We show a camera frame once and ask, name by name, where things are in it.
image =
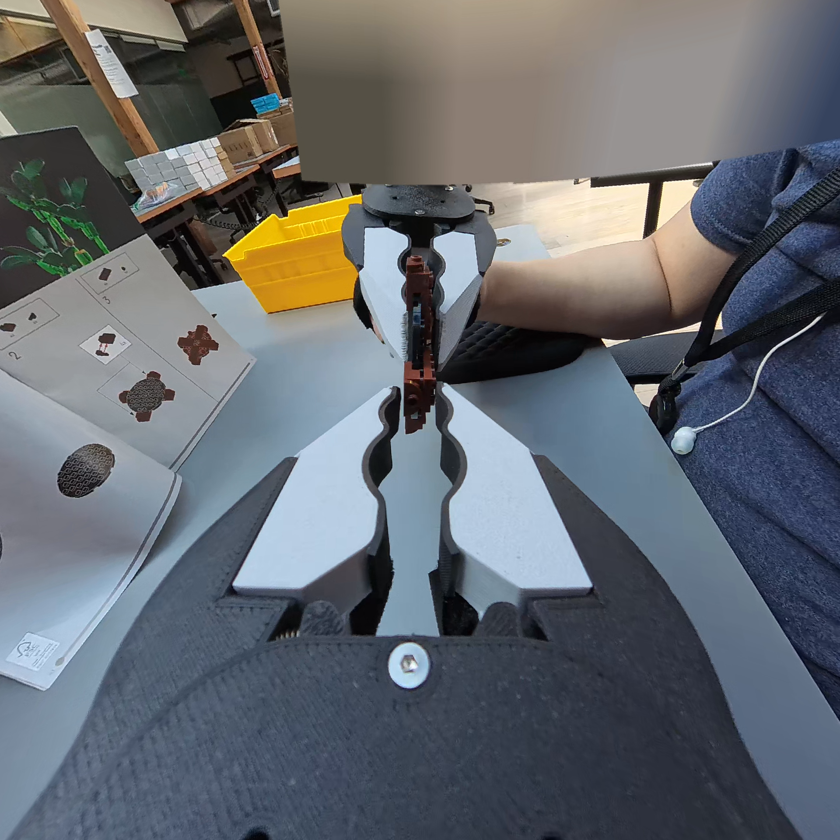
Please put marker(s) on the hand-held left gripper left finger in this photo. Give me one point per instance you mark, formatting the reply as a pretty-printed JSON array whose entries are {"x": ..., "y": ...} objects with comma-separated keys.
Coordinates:
[{"x": 315, "y": 518}]

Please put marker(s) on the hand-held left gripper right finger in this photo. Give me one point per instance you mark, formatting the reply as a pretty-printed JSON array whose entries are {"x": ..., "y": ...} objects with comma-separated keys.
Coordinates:
[{"x": 512, "y": 518}]

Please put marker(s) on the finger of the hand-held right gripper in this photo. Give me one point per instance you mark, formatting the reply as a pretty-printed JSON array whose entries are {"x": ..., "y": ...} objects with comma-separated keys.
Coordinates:
[
  {"x": 380, "y": 269},
  {"x": 459, "y": 262}
]

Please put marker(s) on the brown black brick assembly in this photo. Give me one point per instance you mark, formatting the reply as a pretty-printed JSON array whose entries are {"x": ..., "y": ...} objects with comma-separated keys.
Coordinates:
[{"x": 418, "y": 394}]

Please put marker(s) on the person's right forearm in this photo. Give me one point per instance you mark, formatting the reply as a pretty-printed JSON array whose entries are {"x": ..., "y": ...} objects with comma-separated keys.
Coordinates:
[{"x": 590, "y": 289}]

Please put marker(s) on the grey desk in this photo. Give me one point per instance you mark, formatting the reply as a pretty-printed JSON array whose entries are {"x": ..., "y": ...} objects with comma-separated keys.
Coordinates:
[{"x": 295, "y": 367}]

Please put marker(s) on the yellow plastic bin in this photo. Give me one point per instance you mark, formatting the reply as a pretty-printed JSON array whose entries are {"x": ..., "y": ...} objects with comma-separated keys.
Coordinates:
[{"x": 295, "y": 269}]

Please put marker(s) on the cardboard box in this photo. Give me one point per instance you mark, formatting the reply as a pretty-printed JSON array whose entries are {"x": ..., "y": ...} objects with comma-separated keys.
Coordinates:
[
  {"x": 275, "y": 131},
  {"x": 239, "y": 145}
]

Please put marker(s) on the stack of blue packets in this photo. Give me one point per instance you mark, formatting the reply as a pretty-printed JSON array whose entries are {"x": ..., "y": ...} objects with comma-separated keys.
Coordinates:
[{"x": 270, "y": 105}]

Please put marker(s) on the white earphones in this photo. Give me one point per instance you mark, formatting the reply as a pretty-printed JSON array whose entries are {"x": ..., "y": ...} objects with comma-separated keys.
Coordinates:
[{"x": 682, "y": 441}]

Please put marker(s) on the black legged table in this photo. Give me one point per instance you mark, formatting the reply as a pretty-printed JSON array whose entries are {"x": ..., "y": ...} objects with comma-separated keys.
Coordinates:
[{"x": 652, "y": 210}]

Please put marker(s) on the black office chair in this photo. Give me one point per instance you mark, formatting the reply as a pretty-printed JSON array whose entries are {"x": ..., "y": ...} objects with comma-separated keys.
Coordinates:
[{"x": 643, "y": 358}]

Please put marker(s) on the stack of small white boxes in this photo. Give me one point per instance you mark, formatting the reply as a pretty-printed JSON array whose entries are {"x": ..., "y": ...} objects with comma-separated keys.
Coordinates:
[{"x": 177, "y": 167}]

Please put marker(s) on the clear bag orange contents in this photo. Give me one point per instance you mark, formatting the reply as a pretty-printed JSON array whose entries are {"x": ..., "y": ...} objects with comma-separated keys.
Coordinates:
[{"x": 157, "y": 195}]

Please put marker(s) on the white instruction booklet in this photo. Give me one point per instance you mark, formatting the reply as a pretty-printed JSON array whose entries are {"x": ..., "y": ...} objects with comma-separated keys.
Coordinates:
[{"x": 79, "y": 558}]

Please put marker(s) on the person in navy shirt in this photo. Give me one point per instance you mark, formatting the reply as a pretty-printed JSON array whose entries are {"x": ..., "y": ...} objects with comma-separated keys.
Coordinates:
[{"x": 774, "y": 367}]

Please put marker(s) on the white paper notice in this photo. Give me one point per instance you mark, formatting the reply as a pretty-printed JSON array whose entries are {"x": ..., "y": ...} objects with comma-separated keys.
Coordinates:
[{"x": 111, "y": 62}]

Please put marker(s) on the black plant picture box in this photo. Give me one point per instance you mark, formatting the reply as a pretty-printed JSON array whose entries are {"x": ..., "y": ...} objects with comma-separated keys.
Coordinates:
[{"x": 39, "y": 164}]

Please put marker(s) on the wooden post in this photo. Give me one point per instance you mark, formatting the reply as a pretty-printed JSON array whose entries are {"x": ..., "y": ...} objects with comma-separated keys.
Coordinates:
[{"x": 128, "y": 121}]

